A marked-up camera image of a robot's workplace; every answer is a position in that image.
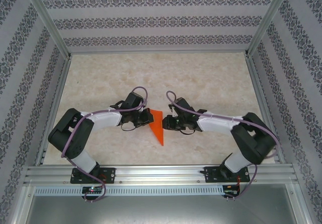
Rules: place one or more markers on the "orange paper sheet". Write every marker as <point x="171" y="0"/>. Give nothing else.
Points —
<point x="157" y="128"/>

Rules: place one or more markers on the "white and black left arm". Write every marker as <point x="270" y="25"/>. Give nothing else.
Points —
<point x="108" y="120"/>

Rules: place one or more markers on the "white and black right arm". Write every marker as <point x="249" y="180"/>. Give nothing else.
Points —
<point x="216" y="124"/>

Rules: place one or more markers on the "grey sheet metal panel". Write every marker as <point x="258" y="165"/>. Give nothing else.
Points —
<point x="161" y="211"/>

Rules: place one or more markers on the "small dark circuit board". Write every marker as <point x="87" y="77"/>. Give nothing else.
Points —
<point x="229" y="190"/>

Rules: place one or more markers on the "circuit board with green light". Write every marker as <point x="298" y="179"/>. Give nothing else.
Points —
<point x="91" y="189"/>

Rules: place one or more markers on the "aluminium mounting rail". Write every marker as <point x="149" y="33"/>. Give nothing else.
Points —
<point x="161" y="173"/>

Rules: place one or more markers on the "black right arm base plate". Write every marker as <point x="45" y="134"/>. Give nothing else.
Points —
<point x="210" y="176"/>

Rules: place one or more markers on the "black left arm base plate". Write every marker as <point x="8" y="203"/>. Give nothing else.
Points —
<point x="110" y="175"/>

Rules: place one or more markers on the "aluminium side rail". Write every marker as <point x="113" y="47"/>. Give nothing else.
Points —
<point x="262" y="103"/>
<point x="55" y="103"/>

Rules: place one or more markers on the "aluminium frame post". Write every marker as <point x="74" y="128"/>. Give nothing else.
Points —
<point x="269" y="17"/>
<point x="46" y="17"/>

